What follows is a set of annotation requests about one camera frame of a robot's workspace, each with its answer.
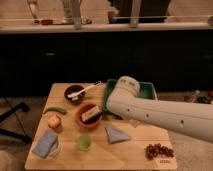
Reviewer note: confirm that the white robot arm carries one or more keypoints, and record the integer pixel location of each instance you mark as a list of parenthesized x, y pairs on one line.
[(191, 119)]

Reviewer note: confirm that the green plastic cup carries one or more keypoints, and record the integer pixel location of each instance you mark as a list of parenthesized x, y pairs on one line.
[(84, 142)]

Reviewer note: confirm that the dark brown bowl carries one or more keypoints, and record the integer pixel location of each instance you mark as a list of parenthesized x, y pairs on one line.
[(72, 90)]

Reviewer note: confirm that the white eraser block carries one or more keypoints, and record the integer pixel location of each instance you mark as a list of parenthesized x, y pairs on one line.
[(90, 113)]

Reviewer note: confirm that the orange bowl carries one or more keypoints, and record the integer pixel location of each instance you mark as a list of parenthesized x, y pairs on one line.
[(93, 122)]

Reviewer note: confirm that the green plastic tray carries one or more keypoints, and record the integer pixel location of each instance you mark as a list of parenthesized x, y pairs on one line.
[(147, 91)]

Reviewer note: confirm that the blue triangular cloth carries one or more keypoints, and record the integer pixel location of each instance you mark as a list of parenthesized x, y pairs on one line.
[(115, 134)]

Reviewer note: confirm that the yellow toy bread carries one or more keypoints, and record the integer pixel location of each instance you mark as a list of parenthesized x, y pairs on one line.
[(54, 121)]

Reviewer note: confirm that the red grape bunch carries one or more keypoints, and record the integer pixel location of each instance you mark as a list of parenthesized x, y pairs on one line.
[(153, 150)]

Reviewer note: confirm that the blue folded cloth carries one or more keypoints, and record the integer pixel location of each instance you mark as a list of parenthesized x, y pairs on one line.
[(47, 145)]

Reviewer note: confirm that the black office chair base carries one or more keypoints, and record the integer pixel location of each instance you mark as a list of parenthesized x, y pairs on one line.
[(11, 126)]

